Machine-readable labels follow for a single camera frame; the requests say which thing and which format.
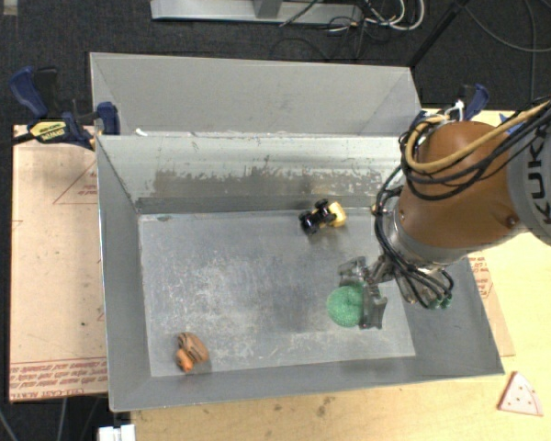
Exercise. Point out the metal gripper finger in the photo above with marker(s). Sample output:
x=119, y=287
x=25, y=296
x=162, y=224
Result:
x=351, y=271
x=373, y=310

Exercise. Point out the green round scrub sponge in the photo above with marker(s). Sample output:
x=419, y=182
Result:
x=344, y=305

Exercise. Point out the yellow toy car, black wheels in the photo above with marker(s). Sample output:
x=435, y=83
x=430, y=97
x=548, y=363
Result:
x=323, y=216

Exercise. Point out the grey metal bin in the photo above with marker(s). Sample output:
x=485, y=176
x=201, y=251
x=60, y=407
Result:
x=239, y=283

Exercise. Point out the orange-brown toy duck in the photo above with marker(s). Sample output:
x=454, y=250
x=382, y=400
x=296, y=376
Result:
x=192, y=352

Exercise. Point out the brown cardboard board, red print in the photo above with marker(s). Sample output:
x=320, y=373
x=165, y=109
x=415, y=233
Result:
x=50, y=246

